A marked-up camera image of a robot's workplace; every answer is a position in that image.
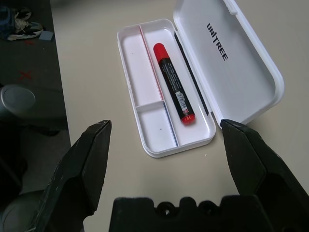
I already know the red and black marker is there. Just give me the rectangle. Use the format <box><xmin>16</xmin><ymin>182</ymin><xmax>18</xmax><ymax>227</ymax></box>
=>
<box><xmin>153</xmin><ymin>43</ymin><xmax>196</xmax><ymax>126</ymax></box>

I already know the white black sneaker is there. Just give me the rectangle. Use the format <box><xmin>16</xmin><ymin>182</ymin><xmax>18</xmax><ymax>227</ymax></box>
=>
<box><xmin>12</xmin><ymin>8</ymin><xmax>32</xmax><ymax>24</ymax></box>
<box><xmin>7</xmin><ymin>21</ymin><xmax>44</xmax><ymax>41</ymax></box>

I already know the blue foam block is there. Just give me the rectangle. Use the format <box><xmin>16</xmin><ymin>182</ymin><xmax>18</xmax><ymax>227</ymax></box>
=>
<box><xmin>38</xmin><ymin>30</ymin><xmax>54</xmax><ymax>42</ymax></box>

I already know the white Unitree pencil case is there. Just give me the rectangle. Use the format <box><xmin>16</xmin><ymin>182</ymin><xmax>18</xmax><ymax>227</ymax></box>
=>
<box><xmin>116</xmin><ymin>0</ymin><xmax>285</xmax><ymax>159</ymax></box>

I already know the dark blue cloth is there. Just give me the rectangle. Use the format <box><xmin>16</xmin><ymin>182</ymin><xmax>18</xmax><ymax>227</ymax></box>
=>
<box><xmin>0</xmin><ymin>6</ymin><xmax>14</xmax><ymax>39</ymax></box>

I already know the grey robot right leg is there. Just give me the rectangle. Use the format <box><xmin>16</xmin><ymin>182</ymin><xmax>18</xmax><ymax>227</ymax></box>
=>
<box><xmin>0</xmin><ymin>188</ymin><xmax>49</xmax><ymax>232</ymax></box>

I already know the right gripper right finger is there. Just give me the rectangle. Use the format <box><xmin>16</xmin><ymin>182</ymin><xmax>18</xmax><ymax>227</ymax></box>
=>
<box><xmin>220</xmin><ymin>118</ymin><xmax>309</xmax><ymax>232</ymax></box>

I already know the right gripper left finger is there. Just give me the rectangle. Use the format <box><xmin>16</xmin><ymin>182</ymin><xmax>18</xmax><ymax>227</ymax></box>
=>
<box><xmin>24</xmin><ymin>119</ymin><xmax>112</xmax><ymax>232</ymax></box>

